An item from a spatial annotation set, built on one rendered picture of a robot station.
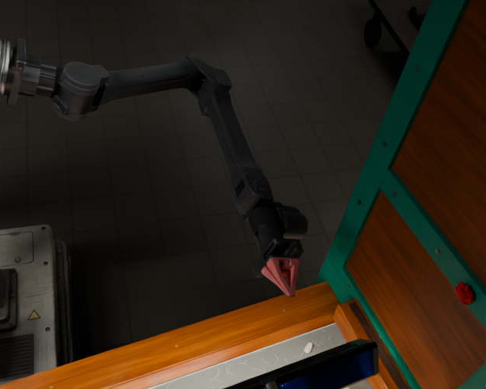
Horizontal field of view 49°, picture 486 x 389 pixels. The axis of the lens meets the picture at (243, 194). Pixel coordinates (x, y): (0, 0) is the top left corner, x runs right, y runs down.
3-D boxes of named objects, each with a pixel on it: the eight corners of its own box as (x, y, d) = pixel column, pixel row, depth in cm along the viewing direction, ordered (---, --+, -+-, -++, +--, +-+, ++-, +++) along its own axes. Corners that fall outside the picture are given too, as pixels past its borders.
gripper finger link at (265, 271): (300, 302, 107) (285, 263, 113) (318, 282, 102) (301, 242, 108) (271, 302, 103) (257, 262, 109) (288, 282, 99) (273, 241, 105)
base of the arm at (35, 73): (7, 82, 118) (17, 35, 110) (45, 89, 122) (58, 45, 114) (6, 107, 112) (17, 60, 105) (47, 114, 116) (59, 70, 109)
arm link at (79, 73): (187, 77, 151) (200, 47, 145) (218, 109, 147) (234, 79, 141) (45, 100, 118) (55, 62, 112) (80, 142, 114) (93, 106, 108)
